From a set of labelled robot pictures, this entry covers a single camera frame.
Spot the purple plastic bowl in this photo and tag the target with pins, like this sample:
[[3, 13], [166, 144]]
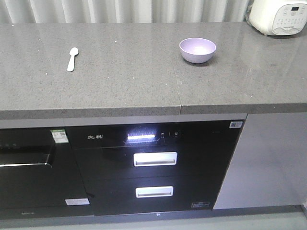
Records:
[[197, 50]]

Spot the pale green plastic spoon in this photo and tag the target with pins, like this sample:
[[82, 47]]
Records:
[[73, 53]]

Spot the black drawer sterilizer cabinet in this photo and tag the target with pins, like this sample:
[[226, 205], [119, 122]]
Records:
[[154, 167]]

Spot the grey cabinet door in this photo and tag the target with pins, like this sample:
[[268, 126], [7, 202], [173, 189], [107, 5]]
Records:
[[269, 165]]

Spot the white blender appliance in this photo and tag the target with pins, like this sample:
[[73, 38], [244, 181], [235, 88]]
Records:
[[277, 17]]

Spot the white pleated curtain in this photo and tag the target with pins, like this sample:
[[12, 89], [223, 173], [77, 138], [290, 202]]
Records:
[[122, 11]]

